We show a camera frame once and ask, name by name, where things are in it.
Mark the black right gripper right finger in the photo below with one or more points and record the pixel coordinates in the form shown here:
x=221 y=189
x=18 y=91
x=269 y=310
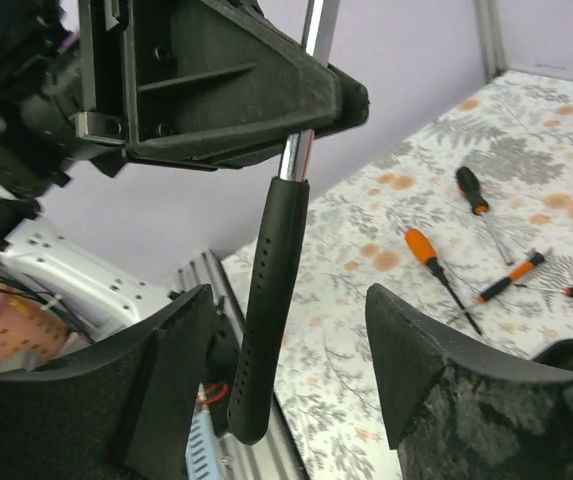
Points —
x=410 y=350

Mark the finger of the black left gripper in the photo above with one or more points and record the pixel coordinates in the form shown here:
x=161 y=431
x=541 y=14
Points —
x=206 y=85

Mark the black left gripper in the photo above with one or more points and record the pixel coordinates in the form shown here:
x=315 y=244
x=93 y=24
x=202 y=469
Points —
x=40 y=95

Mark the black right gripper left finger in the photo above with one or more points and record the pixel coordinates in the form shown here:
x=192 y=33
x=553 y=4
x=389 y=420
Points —
x=160 y=408

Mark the chrome claw hammer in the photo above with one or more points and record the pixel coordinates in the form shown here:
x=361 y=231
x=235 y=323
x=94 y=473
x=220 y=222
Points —
x=275 y=267

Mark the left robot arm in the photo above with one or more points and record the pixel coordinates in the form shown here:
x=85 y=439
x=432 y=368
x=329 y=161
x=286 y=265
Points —
x=35 y=249

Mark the small orange black screwdriver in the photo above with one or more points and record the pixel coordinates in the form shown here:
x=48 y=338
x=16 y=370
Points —
x=533 y=260

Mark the floral patterned table mat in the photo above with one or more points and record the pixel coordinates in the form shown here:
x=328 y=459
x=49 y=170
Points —
x=516 y=135

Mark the pink plastic basket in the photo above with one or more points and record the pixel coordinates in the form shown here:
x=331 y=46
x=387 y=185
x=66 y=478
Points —
x=25 y=326

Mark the black orange large screwdriver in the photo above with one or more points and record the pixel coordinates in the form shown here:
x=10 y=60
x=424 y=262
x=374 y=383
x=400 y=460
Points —
x=470 y=189

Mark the orange handled precision screwdriver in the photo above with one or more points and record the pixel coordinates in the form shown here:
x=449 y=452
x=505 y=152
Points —
x=425 y=253

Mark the aluminium front rail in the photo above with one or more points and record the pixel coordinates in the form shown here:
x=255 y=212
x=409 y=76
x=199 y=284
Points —
x=212 y=451

